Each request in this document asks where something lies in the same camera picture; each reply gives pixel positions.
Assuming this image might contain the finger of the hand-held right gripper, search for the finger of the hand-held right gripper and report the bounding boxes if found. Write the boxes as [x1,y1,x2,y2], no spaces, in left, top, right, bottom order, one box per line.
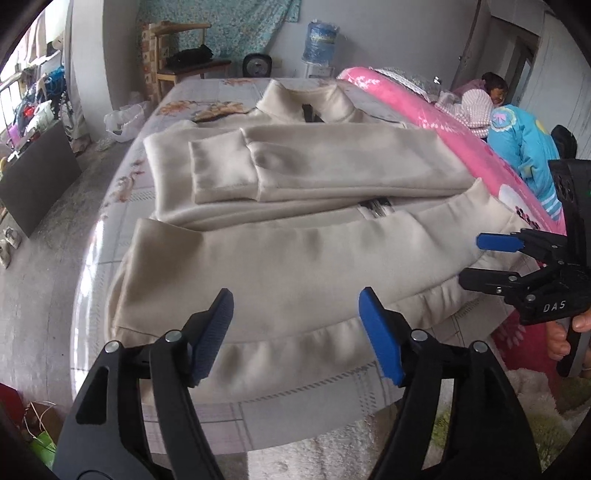
[458,263,561,301]
[476,228,570,265]

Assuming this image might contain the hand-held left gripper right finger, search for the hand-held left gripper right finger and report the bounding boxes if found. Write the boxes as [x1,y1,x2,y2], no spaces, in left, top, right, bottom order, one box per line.
[358,286,542,480]

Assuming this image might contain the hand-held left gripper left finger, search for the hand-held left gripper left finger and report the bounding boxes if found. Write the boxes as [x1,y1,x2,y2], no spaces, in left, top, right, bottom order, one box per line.
[54,288,234,480]

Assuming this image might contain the cream zip jacket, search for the cream zip jacket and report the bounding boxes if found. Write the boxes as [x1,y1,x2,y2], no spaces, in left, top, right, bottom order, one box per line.
[105,78,529,402]

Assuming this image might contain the hanging clothes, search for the hanging clothes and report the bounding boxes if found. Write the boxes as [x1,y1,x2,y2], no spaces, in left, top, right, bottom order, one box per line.
[18,14,65,61]

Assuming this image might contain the person's right hand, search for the person's right hand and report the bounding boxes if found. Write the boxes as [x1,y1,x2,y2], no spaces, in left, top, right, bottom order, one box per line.
[546,308,591,370]

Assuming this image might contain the person lying on bed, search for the person lying on bed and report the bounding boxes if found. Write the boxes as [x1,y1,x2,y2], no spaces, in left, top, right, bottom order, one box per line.
[487,104,566,222]

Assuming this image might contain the pink floral blanket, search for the pink floral blanket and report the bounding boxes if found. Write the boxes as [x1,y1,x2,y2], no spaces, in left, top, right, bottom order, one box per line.
[335,66,568,370]

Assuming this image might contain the white fluffy rug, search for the white fluffy rug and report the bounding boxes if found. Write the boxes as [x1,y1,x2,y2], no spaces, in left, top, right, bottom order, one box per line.
[249,360,578,480]

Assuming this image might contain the cardboard box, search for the cardboard box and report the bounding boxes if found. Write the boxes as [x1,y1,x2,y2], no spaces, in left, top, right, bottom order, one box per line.
[23,401,63,444]

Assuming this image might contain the grey door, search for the grey door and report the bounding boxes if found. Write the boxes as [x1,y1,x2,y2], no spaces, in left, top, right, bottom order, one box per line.
[455,0,541,107]

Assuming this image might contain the white lace cloth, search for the white lace cloth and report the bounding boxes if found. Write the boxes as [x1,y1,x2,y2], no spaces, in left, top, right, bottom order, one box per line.
[374,66,437,100]

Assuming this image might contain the green bag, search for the green bag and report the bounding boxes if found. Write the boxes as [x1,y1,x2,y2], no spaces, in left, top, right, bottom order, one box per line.
[28,431,58,468]

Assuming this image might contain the red paper bag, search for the red paper bag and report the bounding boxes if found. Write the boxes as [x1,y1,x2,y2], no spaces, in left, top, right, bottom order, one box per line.
[0,382,24,408]

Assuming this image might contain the white plastic bag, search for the white plastic bag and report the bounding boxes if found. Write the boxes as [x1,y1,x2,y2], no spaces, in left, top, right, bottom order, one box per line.
[104,102,147,143]

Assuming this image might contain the dark low cabinet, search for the dark low cabinet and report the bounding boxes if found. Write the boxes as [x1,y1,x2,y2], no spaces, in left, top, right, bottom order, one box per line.
[0,121,83,238]

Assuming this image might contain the white water dispenser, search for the white water dispenser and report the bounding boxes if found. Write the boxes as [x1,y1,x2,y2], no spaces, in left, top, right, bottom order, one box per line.
[302,60,337,80]

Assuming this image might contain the wooden chair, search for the wooden chair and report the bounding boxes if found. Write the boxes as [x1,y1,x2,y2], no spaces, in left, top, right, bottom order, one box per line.
[148,21,232,102]

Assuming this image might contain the blue water bottle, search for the blue water bottle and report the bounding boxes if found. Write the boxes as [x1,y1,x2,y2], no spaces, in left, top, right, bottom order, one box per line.
[302,19,340,65]

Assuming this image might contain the black round fan heater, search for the black round fan heater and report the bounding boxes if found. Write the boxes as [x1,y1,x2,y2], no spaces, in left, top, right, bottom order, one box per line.
[242,52,273,79]

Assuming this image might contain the black bag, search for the black bag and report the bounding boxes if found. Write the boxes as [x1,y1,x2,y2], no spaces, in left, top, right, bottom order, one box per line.
[165,44,214,68]

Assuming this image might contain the pile of colourful bags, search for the pile of colourful bags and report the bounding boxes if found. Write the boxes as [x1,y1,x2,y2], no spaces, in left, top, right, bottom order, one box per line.
[14,65,70,139]

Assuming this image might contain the teal floral wall cloth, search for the teal floral wall cloth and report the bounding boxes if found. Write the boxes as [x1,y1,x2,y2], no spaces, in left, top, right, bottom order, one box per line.
[139,0,301,56]

